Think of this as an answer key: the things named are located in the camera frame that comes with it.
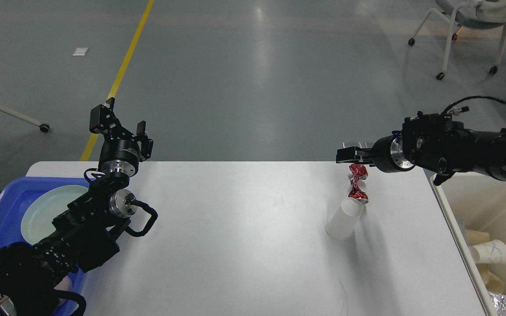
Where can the crushed red can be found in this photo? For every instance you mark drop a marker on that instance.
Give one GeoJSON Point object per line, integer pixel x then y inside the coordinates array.
{"type": "Point", "coordinates": [358, 173]}

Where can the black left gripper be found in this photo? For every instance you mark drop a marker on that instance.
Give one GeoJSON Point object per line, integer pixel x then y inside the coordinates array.
{"type": "Point", "coordinates": [119, 155]}

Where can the brown paper bag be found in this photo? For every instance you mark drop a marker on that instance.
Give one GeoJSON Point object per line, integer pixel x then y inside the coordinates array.
{"type": "Point", "coordinates": [490, 280]}

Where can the grey office chair right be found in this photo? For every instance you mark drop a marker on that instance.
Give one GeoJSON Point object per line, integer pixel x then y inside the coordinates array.
{"type": "Point", "coordinates": [472, 14]}

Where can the left floor outlet plate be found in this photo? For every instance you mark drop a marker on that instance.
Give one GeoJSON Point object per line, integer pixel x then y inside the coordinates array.
{"type": "Point", "coordinates": [356, 144]}

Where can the light green plate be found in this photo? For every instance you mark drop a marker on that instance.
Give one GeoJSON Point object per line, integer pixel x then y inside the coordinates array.
{"type": "Point", "coordinates": [36, 223]}

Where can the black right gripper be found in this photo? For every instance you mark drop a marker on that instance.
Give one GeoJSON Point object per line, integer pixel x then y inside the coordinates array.
{"type": "Point", "coordinates": [386, 154]}

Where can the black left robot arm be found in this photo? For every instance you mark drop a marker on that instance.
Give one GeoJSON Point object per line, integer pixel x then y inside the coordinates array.
{"type": "Point", "coordinates": [86, 233]}

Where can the small beige cup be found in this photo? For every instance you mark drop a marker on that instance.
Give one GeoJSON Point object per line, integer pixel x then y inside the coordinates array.
{"type": "Point", "coordinates": [342, 223]}

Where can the blue plastic tray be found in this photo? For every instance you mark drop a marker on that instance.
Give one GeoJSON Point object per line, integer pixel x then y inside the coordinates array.
{"type": "Point", "coordinates": [29, 273]}

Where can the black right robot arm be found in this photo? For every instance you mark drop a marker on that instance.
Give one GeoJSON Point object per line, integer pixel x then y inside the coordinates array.
{"type": "Point", "coordinates": [437, 143]}

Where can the beige plastic bin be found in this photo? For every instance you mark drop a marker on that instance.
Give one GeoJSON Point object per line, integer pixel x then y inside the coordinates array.
{"type": "Point", "coordinates": [471, 201]}

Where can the white paper bowl cup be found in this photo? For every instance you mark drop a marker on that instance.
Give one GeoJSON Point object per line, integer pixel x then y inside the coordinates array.
{"type": "Point", "coordinates": [491, 252]}

